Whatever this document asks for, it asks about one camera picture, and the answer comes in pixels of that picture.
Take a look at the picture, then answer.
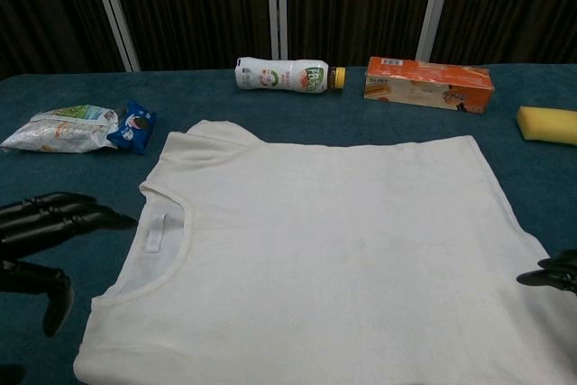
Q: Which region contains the teal table cover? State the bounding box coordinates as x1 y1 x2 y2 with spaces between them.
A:
0 63 577 385

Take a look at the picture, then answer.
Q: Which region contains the dark brown pleated curtain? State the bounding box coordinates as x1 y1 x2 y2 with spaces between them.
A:
104 0 274 73
431 0 577 66
284 0 437 69
0 0 125 82

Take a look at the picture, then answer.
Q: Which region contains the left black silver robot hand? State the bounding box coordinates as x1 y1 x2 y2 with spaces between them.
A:
0 190 139 337

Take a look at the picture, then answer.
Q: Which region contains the blue cookie packet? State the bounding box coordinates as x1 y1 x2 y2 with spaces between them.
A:
106 100 158 156

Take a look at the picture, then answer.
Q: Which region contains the orange cardboard carton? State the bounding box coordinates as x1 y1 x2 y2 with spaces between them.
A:
362 56 495 116

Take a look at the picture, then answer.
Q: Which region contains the white partition post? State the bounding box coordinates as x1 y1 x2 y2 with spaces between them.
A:
414 0 457 61
85 0 142 73
265 0 289 72

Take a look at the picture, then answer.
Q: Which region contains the yellow sponge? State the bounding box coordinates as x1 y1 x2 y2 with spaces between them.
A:
515 105 577 147

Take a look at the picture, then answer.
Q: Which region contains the white snack bag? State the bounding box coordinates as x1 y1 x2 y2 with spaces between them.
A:
0 104 123 155

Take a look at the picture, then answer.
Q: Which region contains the white T-shirt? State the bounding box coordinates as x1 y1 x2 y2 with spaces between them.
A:
73 119 577 385

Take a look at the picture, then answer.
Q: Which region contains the white drink bottle yellow cap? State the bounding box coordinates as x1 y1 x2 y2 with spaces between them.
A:
234 56 347 96

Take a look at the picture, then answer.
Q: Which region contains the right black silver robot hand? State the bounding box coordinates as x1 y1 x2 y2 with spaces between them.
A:
516 248 577 295

